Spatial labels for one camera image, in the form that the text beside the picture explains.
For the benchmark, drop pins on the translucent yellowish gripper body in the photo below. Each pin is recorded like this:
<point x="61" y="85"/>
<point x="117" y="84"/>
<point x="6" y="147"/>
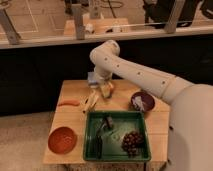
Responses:
<point x="105" y="90"/>

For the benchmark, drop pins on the green plastic tray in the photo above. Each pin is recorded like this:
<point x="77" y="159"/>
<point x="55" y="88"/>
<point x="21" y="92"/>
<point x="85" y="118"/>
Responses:
<point x="123" y="123"/>

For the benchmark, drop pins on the orange fruit on cup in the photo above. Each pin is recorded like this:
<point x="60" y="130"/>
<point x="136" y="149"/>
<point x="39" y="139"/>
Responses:
<point x="111" y="86"/>

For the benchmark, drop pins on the dark purple grape bunch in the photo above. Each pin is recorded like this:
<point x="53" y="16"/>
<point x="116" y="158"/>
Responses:
<point x="131" y="142"/>

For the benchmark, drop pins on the orange plastic bowl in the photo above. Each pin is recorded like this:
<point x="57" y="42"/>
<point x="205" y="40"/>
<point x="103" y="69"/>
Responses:
<point x="62" y="140"/>

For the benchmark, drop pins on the pale corn cob toy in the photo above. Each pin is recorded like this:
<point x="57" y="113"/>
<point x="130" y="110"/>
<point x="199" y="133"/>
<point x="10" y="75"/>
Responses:
<point x="91" y="101"/>

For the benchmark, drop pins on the dark utensil in tray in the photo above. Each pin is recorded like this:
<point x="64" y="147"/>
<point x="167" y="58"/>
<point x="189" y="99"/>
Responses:
<point x="106" y="125"/>

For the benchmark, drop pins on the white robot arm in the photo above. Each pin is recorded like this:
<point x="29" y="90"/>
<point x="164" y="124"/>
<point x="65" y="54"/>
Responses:
<point x="190" y="134"/>

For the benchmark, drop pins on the purple bowl with white item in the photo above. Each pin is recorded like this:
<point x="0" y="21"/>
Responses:
<point x="142" y="101"/>

